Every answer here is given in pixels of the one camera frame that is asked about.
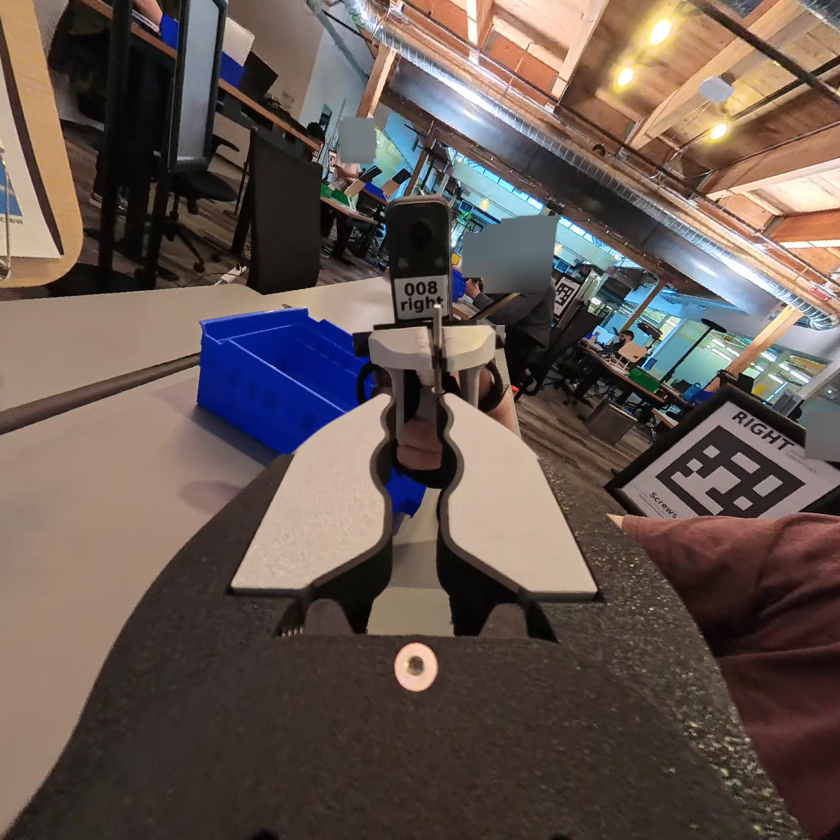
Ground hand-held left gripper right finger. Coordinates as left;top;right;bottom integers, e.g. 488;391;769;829
435;392;601;636

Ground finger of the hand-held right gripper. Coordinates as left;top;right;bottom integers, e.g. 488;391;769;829
437;325;498;399
367;326;435;396

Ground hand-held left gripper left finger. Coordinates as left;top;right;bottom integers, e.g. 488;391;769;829
230;394;396;636

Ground blue plastic bin with divider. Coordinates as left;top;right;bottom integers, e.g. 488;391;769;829
197;307;427;519

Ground person's right hand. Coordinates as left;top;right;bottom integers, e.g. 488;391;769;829
371;371;521;472

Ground grey metal box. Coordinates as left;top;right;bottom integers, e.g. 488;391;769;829
587;400;637;444

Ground framed marker sign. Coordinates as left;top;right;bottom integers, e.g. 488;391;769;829
604;386;840;519

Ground black laptop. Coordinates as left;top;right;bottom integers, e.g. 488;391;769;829
239;52;280;99

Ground black framed easel board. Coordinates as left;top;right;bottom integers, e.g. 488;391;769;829
151;0;227;283

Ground papers on wooden table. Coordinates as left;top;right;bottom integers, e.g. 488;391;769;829
0;0;84;290

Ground black ceiling duct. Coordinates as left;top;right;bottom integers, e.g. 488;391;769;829
387;62;840;316

